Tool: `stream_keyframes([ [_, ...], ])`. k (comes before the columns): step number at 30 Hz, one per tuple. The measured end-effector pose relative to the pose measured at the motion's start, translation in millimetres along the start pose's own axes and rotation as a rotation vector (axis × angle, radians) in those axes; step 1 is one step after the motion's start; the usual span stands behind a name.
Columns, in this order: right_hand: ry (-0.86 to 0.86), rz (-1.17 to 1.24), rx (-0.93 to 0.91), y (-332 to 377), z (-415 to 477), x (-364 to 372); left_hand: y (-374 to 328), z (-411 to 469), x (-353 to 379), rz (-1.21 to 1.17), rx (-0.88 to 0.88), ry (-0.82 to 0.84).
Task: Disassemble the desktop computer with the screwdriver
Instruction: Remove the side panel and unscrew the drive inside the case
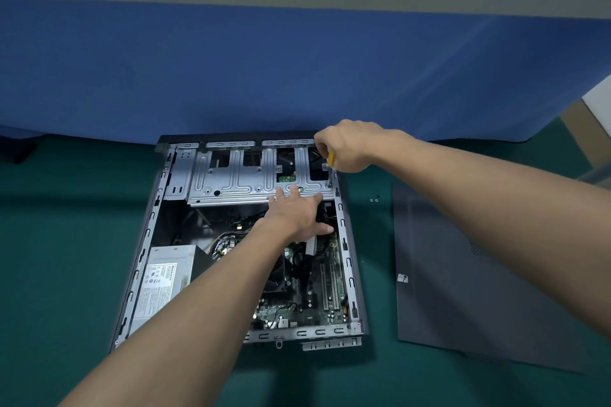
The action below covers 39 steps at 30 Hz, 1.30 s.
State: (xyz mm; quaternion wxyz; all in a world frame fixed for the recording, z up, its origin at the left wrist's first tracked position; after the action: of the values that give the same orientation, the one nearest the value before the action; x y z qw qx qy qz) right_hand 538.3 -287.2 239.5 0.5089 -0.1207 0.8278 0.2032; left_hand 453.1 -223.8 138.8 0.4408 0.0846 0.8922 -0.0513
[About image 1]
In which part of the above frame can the person's right hand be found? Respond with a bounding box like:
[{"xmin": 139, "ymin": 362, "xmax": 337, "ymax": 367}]
[{"xmin": 313, "ymin": 118, "xmax": 398, "ymax": 176}]

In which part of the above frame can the person's left hand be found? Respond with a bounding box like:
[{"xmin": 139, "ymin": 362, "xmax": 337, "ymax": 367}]
[{"xmin": 262, "ymin": 185, "xmax": 335, "ymax": 244}]

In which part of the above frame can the silver metal drive cage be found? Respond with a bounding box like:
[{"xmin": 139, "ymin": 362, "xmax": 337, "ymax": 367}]
[{"xmin": 186, "ymin": 146, "xmax": 337, "ymax": 209}]

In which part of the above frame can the desktop computer case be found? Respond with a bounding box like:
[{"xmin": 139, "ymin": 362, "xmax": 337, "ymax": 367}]
[{"xmin": 108, "ymin": 130, "xmax": 370, "ymax": 355}]

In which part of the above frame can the silver power supply unit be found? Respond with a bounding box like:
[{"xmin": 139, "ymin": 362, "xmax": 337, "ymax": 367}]
[{"xmin": 128, "ymin": 244, "xmax": 214, "ymax": 337}]

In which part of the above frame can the black side panel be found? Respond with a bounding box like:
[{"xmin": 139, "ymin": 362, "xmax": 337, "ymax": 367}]
[{"xmin": 391, "ymin": 180, "xmax": 611, "ymax": 375}]

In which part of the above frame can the person's right forearm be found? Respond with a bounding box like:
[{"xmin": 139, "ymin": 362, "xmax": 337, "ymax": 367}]
[{"xmin": 376, "ymin": 130, "xmax": 611, "ymax": 347}]

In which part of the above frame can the person's left forearm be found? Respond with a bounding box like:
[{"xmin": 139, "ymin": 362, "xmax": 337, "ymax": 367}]
[{"xmin": 56, "ymin": 219, "xmax": 288, "ymax": 407}]

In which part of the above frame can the blue cloth curtain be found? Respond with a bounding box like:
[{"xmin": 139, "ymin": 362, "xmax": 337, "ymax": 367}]
[{"xmin": 0, "ymin": 0, "xmax": 611, "ymax": 146}]

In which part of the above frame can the green floor mat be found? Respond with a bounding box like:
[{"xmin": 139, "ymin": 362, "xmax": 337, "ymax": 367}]
[{"xmin": 0, "ymin": 115, "xmax": 611, "ymax": 407}]

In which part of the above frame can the black flat base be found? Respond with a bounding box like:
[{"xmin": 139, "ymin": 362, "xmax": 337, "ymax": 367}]
[{"xmin": 0, "ymin": 134, "xmax": 39, "ymax": 165}]

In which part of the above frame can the yellow and black cable bundle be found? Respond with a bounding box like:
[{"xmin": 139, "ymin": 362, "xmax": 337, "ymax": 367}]
[{"xmin": 209, "ymin": 229, "xmax": 241, "ymax": 261}]

